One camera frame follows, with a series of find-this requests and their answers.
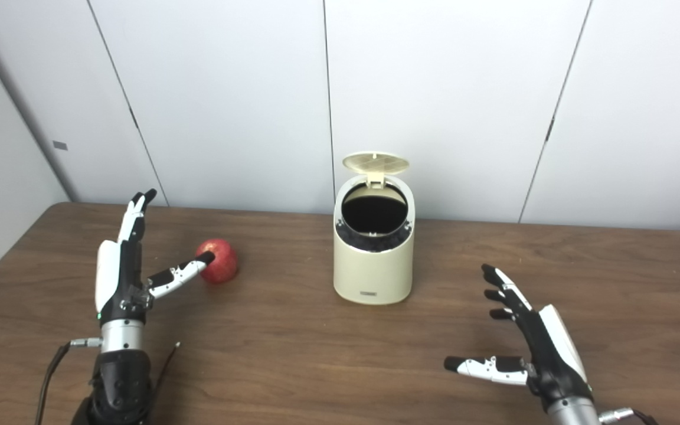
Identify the cream round bin lid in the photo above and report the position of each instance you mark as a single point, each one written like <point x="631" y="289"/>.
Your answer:
<point x="375" y="163"/>

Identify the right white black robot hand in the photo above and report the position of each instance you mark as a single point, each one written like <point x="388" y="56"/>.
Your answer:
<point x="552" y="354"/>

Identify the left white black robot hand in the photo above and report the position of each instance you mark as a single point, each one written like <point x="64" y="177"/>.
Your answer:
<point x="120" y="283"/>

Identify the cream-colored bin body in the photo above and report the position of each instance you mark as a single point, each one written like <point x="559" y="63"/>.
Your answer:
<point x="373" y="271"/>

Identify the small grey wall label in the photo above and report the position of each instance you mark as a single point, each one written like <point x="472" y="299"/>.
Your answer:
<point x="60" y="145"/>

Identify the red apple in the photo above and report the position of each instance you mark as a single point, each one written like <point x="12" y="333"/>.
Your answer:
<point x="223" y="262"/>

